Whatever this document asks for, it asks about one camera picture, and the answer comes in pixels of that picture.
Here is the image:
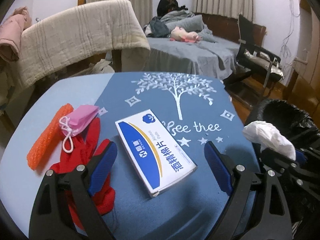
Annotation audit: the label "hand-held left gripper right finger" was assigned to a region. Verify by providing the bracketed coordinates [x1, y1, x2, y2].
[204, 141, 293, 240]

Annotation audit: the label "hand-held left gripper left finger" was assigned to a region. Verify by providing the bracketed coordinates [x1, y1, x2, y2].
[29, 139, 118, 240]

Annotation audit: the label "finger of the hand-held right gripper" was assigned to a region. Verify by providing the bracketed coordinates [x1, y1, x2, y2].
[295, 147, 320, 163]
[260, 148, 320, 184]

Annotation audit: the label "white plastic bag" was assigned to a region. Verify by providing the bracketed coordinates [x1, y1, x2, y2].
[242, 120, 297, 160]

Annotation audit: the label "black-lined trash bin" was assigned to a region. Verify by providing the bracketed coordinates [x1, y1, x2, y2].
[246, 98, 320, 153]

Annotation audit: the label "white blue cardboard box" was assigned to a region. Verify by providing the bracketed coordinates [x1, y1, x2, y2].
[115, 109, 198, 198]

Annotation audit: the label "red glove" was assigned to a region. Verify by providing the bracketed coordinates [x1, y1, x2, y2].
[49, 116, 116, 232]

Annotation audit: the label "blue tree-print tablecloth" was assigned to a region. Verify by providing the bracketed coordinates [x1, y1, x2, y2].
[0, 72, 262, 240]

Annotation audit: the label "orange bubble wrap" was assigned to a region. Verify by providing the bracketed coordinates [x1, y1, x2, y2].
[27, 103, 74, 172]

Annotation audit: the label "wooden wardrobe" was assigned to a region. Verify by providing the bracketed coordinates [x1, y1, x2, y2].
[297, 0, 320, 105]

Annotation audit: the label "silver cushion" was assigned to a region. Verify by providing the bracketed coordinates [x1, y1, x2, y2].
[244, 50, 284, 78]

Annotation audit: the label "bed with grey sheet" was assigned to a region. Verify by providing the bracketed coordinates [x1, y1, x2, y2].
[146, 29, 242, 80]

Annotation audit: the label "black chair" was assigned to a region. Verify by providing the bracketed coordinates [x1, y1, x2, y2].
[224, 14, 284, 98]

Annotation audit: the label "beige striped blanket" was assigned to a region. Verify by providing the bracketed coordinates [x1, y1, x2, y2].
[19, 0, 150, 88]

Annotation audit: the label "pink plush toy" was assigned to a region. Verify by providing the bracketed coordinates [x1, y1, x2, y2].
[170, 26, 202, 43]

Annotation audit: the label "wooden headboard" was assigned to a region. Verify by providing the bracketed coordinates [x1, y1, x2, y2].
[200, 12, 267, 48]

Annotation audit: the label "grey duvet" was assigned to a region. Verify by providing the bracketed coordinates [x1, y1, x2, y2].
[160, 10, 213, 34]

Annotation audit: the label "dark clothes pile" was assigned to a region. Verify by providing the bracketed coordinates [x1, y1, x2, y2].
[144, 17, 173, 37]

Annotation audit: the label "pink padded jacket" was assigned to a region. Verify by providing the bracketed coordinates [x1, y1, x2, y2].
[0, 6, 32, 62]

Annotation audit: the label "black coat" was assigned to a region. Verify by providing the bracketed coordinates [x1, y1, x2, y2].
[157, 0, 185, 15]

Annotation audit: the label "pink drawstring pouch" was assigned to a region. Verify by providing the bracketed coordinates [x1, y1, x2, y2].
[59, 105, 100, 153]

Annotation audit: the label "hanging cables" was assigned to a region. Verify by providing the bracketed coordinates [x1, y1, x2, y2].
[280, 0, 300, 68]

